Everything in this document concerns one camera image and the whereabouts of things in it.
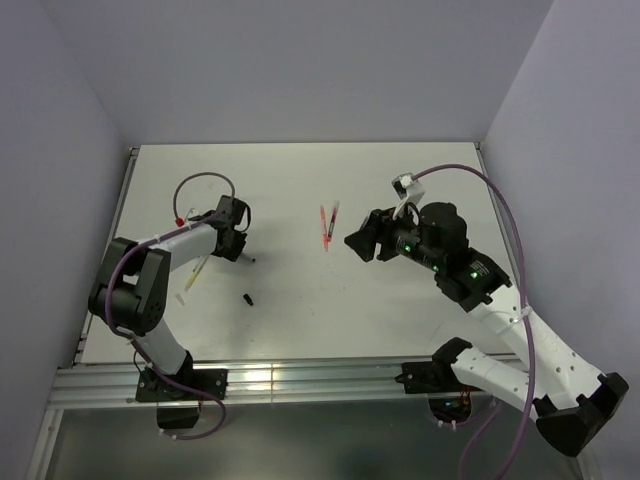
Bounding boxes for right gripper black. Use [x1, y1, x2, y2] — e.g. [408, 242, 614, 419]
[344, 199, 443, 271]

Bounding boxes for red pen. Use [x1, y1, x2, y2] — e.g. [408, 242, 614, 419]
[327, 201, 340, 242]

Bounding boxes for orange pen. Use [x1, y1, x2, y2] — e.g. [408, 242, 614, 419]
[320, 205, 329, 253]

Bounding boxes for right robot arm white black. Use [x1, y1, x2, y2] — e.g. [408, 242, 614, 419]
[344, 202, 629, 457]

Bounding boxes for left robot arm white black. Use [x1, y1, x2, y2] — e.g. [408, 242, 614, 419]
[88, 195, 252, 402]

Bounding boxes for yellow pen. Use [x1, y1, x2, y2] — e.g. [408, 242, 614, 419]
[184, 255, 209, 292]

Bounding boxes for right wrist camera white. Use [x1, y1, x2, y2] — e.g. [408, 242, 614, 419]
[391, 173, 424, 220]

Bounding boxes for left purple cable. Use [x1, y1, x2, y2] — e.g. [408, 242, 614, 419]
[106, 171, 237, 341]

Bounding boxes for purple cable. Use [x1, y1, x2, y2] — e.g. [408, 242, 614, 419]
[106, 171, 237, 341]
[412, 163, 536, 480]

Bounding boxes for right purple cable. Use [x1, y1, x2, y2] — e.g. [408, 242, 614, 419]
[412, 163, 536, 480]

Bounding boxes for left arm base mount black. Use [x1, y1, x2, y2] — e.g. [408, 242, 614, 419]
[134, 359, 230, 431]

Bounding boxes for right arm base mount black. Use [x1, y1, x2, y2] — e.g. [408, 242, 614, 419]
[394, 361, 474, 427]

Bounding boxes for aluminium rail frame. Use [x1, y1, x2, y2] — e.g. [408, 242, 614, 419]
[47, 144, 571, 416]

